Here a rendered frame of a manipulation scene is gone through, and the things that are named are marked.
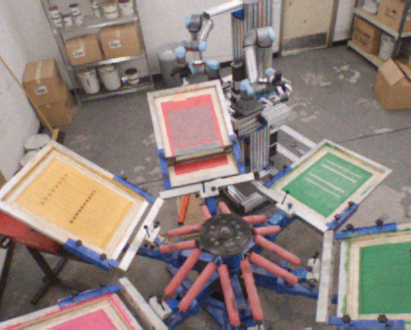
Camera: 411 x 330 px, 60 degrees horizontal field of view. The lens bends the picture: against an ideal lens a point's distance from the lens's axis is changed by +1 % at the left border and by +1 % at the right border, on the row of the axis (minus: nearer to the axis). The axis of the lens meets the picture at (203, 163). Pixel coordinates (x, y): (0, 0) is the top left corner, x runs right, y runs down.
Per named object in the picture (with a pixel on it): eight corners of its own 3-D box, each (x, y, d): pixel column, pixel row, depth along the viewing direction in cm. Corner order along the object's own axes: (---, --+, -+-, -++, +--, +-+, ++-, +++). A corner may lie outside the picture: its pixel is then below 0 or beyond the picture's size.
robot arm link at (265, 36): (253, 90, 304) (253, 26, 269) (269, 87, 305) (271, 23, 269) (256, 97, 295) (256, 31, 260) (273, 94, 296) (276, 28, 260)
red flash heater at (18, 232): (-14, 237, 257) (-22, 226, 249) (29, 192, 288) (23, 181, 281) (57, 255, 239) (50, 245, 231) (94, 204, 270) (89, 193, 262)
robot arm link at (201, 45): (217, 24, 308) (205, 55, 277) (205, 24, 311) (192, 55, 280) (216, 11, 300) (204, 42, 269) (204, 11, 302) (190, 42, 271)
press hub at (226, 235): (205, 315, 300) (185, 210, 211) (250, 304, 304) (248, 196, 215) (215, 365, 271) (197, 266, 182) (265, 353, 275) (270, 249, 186)
